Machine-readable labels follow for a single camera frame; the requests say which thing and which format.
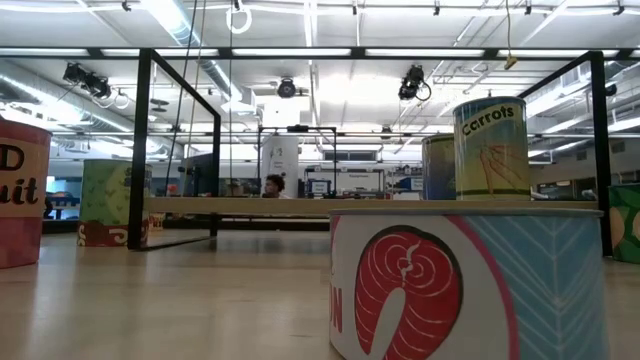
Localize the can with blue label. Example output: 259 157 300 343
421 133 457 202

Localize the tall carrots can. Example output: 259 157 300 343
452 96 532 202

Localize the light green and red can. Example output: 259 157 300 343
76 158 154 248

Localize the red and cream fruit can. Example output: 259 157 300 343
0 118 54 270

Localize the dark green labelled can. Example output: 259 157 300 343
607 182 640 265

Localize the background computer monitor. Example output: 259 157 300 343
308 178 332 198

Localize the white pillar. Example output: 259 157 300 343
260 134 301 199

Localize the person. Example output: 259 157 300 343
261 173 292 200

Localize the black overhead light bar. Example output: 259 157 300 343
0 45 640 61

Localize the black overhead mounted lamp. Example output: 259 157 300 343
62 62 114 100
397 63 432 102

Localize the salmon can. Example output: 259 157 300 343
328 207 612 360

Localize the background black frame station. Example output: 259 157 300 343
256 124 339 199

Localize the black aluminium table frame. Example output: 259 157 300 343
42 214 332 233

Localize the black overhead camera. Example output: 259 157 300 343
276 77 298 100

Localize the white hanging ring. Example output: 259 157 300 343
224 2 254 35

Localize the silver ventilation duct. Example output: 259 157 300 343
0 59 171 156
144 0 251 109

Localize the yellow hanging cord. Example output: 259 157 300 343
502 0 520 71

